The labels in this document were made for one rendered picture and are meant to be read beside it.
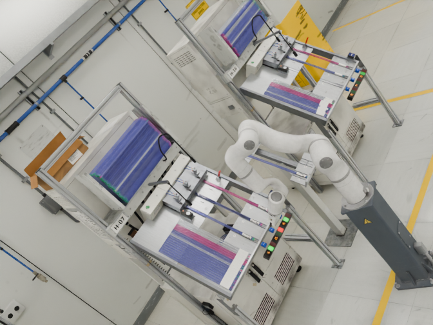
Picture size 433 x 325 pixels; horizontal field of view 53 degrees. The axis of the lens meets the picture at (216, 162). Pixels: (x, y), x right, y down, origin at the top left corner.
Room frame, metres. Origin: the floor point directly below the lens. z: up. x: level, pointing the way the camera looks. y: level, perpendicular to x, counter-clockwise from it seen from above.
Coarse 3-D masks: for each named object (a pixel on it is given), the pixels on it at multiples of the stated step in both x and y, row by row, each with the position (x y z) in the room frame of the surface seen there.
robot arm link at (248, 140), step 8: (248, 128) 1.96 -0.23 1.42; (240, 136) 1.94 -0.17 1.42; (248, 136) 1.90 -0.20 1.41; (256, 136) 1.91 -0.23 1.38; (240, 144) 1.91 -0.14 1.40; (248, 144) 1.89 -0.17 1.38; (256, 144) 1.89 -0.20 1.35; (232, 152) 2.00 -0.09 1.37; (240, 152) 1.95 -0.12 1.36; (248, 152) 1.91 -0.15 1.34; (232, 160) 2.01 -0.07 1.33; (240, 160) 2.00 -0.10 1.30; (232, 168) 2.03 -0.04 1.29; (240, 168) 2.01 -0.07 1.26; (248, 168) 2.01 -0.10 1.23; (240, 176) 2.02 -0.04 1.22
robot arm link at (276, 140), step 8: (248, 120) 2.05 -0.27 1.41; (240, 128) 2.01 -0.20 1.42; (256, 128) 1.99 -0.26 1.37; (264, 128) 2.00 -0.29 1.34; (264, 136) 1.98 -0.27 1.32; (272, 136) 1.95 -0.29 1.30; (280, 136) 1.93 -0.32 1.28; (288, 136) 1.93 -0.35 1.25; (296, 136) 1.94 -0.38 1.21; (304, 136) 1.95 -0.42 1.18; (312, 136) 1.96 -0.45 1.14; (320, 136) 1.95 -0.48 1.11; (264, 144) 1.99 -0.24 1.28; (272, 144) 1.94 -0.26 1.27; (280, 144) 1.92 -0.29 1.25; (288, 144) 1.91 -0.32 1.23; (296, 144) 1.91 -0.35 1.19; (304, 144) 1.94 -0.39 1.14; (288, 152) 1.93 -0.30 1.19; (296, 152) 1.93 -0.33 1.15; (304, 152) 1.99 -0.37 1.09
